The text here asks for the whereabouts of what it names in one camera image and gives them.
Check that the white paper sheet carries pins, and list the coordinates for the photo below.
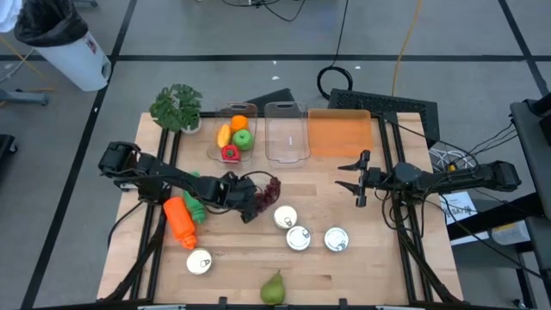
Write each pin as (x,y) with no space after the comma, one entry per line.
(462,206)

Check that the green apple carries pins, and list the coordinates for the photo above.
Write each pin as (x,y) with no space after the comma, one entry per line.
(243,140)

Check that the green plastic bottle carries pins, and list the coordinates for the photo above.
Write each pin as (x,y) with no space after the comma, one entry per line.
(196,211)

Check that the orange fruit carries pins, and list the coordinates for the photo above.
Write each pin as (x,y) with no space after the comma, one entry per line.
(239,123)

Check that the clear plastic bin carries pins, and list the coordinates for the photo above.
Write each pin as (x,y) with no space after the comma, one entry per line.
(215,116)
(287,138)

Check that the purple grape bunch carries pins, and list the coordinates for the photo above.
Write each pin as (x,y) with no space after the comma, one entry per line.
(275,187)

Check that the dark grey side table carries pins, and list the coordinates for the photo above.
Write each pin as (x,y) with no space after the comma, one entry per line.
(531,150)

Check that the black flat panel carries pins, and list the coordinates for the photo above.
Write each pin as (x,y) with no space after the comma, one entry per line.
(275,101)

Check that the red bell pepper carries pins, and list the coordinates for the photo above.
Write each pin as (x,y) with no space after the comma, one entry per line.
(230,153)

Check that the yellow toy fruit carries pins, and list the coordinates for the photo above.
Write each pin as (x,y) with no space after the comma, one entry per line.
(224,136)

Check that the tin can white red label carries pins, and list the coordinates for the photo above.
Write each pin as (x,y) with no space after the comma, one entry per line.
(199,261)

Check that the green pear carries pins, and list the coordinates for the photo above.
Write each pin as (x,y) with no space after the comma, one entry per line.
(272,290)

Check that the grey stand base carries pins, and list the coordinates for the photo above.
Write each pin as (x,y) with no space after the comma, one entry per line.
(26,97)

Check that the potted green plant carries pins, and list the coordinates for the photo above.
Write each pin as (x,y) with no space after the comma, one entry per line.
(176,105)

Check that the tin can blue pink label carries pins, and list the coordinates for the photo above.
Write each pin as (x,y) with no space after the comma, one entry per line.
(285,216)

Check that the orange translucent tray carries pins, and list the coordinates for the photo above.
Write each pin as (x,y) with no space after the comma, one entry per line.
(340,133)

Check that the tin can green label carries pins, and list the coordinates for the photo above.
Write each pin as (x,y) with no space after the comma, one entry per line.
(298,238)
(336,239)

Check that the yellow plug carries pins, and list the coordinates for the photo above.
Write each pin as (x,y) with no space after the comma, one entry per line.
(451,168)

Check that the white trash can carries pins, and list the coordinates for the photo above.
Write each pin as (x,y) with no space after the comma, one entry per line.
(73,64)

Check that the black trash bag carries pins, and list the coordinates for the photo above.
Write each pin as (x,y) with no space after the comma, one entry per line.
(49,21)

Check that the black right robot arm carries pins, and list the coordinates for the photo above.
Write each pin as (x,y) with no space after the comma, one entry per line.
(473,176)

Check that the orange plastic bottle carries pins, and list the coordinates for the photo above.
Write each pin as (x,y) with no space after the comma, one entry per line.
(181,221)

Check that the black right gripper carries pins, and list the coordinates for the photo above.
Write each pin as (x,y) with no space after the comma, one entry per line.
(379,178)

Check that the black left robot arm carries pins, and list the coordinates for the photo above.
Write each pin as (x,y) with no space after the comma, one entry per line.
(172,176)

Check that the black aluminium frame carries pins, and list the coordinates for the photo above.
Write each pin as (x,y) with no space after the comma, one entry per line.
(151,280)

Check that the silver frame bracket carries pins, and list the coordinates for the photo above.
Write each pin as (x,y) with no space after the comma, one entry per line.
(400,307)
(161,307)

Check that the white cloth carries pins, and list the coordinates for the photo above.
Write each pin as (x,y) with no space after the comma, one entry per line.
(8,15)

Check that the black table edge clip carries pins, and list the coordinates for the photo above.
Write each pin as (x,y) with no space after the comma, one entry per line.
(343,302)
(222,300)

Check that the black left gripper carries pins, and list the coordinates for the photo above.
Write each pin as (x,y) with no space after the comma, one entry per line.
(232,191)

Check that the white plastic jug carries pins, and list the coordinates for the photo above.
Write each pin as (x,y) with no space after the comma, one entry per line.
(510,232)

